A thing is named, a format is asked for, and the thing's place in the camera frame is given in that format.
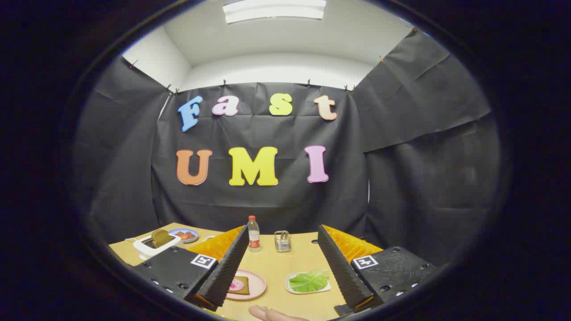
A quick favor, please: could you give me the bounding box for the pink plate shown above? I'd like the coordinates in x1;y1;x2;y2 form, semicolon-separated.
225;269;267;301

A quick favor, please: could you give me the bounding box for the white square plate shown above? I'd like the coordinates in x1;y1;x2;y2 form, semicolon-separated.
285;271;332;295

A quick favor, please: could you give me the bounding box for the ceiling light panel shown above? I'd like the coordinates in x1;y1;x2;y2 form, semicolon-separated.
222;0;327;25

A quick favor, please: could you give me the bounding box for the black backdrop cloth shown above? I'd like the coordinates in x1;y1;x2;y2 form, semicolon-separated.
74;29;502;268

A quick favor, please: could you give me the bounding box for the green lettuce leaf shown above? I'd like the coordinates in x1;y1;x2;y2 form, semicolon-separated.
290;269;330;293

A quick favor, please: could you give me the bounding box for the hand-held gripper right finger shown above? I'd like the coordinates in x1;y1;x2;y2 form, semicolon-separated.
317;224;442;318

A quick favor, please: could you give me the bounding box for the clear water bottle red cap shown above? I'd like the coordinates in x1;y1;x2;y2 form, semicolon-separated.
247;215;261;253

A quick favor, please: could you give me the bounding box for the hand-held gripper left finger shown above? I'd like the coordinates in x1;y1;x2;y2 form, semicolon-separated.
132;225;250;313

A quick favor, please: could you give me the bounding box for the metal wire utensil holder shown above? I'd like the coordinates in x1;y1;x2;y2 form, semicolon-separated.
274;230;292;253

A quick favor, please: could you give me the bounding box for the white toaster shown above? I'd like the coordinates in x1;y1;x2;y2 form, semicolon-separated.
133;233;182;260

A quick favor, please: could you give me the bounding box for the blue plate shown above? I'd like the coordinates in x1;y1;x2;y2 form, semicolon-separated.
168;228;199;244

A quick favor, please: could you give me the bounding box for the brown bread slice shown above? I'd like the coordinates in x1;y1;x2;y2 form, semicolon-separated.
228;276;250;296
151;229;174;248

